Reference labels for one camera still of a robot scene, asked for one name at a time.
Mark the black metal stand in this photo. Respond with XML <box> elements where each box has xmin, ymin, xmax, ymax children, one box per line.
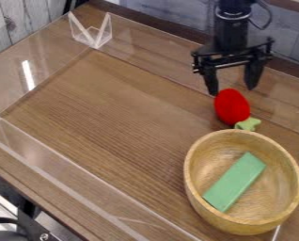
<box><xmin>18</xmin><ymin>198</ymin><xmax>62</xmax><ymax>241</ymax></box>

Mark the wooden bowl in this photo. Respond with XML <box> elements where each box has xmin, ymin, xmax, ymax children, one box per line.
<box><xmin>183</xmin><ymin>129</ymin><xmax>299</xmax><ymax>235</ymax></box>

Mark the red plush strawberry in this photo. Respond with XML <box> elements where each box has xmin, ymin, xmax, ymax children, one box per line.
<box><xmin>214</xmin><ymin>88</ymin><xmax>262</xmax><ymax>131</ymax></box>

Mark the black cable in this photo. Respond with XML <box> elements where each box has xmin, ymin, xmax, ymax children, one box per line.
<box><xmin>247</xmin><ymin>0</ymin><xmax>274</xmax><ymax>32</ymax></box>

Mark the green rectangular block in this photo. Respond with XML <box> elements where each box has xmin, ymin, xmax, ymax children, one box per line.
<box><xmin>203</xmin><ymin>152</ymin><xmax>267</xmax><ymax>212</ymax></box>

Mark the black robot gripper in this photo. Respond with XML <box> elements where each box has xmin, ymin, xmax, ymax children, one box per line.
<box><xmin>191</xmin><ymin>12</ymin><xmax>275</xmax><ymax>96</ymax></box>

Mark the clear acrylic enclosure wall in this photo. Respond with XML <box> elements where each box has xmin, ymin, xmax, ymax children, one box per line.
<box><xmin>0</xmin><ymin>5</ymin><xmax>299</xmax><ymax>241</ymax></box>

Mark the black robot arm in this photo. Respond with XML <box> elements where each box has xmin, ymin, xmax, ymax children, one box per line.
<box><xmin>191</xmin><ymin>0</ymin><xmax>275</xmax><ymax>96</ymax></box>

